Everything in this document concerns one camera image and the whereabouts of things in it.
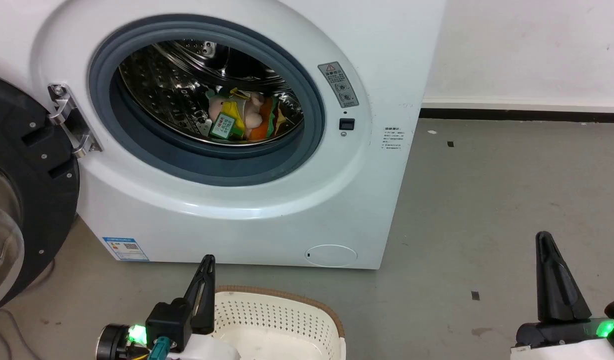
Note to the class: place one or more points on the silver metal door hinge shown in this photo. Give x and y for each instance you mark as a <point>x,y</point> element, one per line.
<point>69,119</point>

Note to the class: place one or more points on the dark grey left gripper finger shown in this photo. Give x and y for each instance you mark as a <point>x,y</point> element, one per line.
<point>204,300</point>

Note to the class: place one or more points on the pink yellow plush toy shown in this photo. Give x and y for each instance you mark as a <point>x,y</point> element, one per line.
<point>227,112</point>

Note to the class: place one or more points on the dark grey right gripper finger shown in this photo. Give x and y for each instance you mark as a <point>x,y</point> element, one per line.
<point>556,285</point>

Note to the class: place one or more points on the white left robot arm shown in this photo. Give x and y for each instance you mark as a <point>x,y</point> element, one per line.
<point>207,350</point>

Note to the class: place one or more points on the white front-load washing machine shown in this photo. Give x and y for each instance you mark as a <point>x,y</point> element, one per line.
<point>287,215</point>

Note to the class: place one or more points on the grey rubber door gasket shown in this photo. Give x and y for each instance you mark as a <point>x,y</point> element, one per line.
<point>212,169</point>

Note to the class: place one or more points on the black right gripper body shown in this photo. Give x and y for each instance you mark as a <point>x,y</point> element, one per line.
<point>561,334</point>

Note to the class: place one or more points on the black white wall baseboard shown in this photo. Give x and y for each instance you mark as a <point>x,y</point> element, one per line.
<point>511,114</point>

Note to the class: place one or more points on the black round washer door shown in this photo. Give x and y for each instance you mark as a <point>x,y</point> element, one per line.
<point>44,200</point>

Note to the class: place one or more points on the grey warning sticker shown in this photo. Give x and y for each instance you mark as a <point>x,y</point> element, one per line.
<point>338,84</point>

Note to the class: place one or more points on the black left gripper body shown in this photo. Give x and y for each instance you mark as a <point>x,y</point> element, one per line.
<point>167,320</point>

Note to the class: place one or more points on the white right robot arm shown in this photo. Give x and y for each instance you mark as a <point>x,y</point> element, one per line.
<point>561,352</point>

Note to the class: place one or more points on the steel perforated washer drum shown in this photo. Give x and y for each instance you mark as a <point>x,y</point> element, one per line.
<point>154,85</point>

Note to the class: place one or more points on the round white filter cover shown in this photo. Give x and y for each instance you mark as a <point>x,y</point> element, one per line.
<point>331,255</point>

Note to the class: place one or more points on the blue energy label sticker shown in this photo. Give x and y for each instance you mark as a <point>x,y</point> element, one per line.
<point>126,249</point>

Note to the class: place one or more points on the black door latch socket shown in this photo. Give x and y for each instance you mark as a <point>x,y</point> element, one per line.
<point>346,124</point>

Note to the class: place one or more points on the orange green plush toy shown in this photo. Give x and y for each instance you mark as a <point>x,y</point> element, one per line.
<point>265,125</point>

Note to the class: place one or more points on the cream perforated laundry basket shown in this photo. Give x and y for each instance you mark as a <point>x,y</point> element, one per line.
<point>287,320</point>

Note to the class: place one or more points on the small printed text label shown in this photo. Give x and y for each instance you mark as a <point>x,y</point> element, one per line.
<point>392,138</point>

